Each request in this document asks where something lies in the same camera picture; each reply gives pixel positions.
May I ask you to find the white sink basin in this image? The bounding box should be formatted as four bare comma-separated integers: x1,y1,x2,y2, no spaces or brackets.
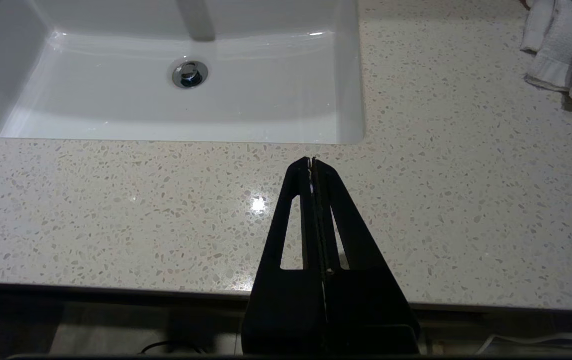
0,0,366,146

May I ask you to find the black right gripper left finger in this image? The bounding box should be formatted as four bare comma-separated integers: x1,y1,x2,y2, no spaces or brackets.
241,157,327,352

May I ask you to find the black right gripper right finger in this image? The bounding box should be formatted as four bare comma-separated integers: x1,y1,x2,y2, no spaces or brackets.
314,159,421,354

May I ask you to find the chrome drain plug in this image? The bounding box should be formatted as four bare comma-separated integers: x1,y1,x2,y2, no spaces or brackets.
172,60,209,90

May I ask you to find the white cable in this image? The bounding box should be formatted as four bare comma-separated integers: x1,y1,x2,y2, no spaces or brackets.
476,330,572,353

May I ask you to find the white towel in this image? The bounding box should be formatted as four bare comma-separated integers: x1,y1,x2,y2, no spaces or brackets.
520,0,572,115

